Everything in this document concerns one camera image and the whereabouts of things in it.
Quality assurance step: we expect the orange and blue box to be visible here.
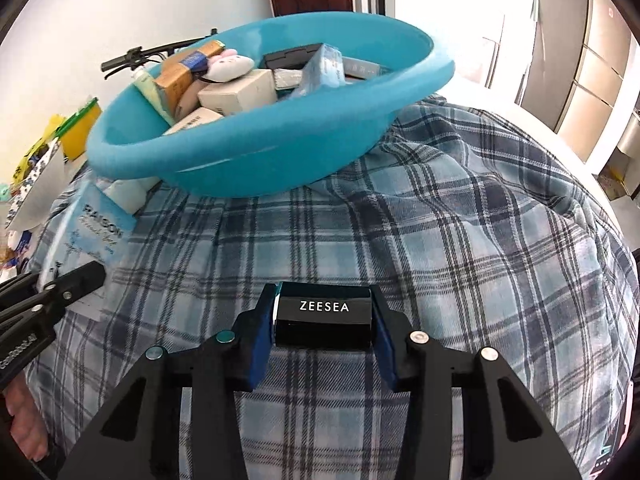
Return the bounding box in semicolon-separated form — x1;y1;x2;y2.
154;40;226;114

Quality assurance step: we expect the blue plaid cloth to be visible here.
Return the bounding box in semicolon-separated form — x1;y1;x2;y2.
25;98;639;476

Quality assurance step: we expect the yellow container green lid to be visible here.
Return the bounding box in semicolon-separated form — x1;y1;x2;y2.
55;98;102;160

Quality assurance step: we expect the black scooter handlebar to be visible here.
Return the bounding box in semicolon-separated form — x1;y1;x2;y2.
101;27;218;79

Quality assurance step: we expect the light blue RAISON box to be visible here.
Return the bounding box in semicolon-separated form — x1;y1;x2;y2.
38;181;136;321

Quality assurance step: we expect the blue plastic basin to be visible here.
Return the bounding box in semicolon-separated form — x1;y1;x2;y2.
87;12;454;197

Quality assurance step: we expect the light green box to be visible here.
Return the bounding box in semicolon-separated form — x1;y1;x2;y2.
132;67;175;127

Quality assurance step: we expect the white pink plush toy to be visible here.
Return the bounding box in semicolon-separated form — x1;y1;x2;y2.
203;49;255;84

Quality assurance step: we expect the gold refrigerator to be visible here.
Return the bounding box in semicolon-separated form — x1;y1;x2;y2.
521;0;639;174

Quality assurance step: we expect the person's left hand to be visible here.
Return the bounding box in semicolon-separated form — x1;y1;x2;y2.
3;373;49;462

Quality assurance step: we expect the black square frame case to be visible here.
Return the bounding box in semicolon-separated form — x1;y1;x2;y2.
260;44;322;70

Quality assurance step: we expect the black ZEESEA box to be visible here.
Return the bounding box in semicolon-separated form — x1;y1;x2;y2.
272;282;373;352

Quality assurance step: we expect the white cream box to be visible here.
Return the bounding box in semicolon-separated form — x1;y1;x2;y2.
198;70;277;116

